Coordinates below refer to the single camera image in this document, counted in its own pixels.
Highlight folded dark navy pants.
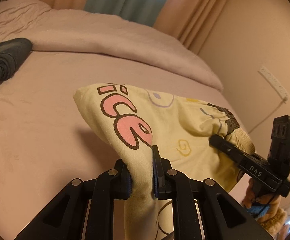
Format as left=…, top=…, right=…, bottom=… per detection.
left=0, top=38, right=33, bottom=84

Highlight pastel striped curtain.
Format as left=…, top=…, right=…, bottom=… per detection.
left=40, top=0, right=227, bottom=54

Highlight pink bed mattress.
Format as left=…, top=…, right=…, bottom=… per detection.
left=0, top=51, right=230, bottom=239

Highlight white wall power strip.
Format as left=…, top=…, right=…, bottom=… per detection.
left=259, top=66, right=290, bottom=102

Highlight pink duvet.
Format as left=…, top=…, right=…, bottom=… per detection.
left=0, top=0, right=223, bottom=91

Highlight right hand in sleeve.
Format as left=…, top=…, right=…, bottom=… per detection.
left=242, top=178, right=287, bottom=237

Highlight yellow cartoon print pants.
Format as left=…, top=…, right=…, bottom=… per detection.
left=73, top=83, right=255, bottom=239

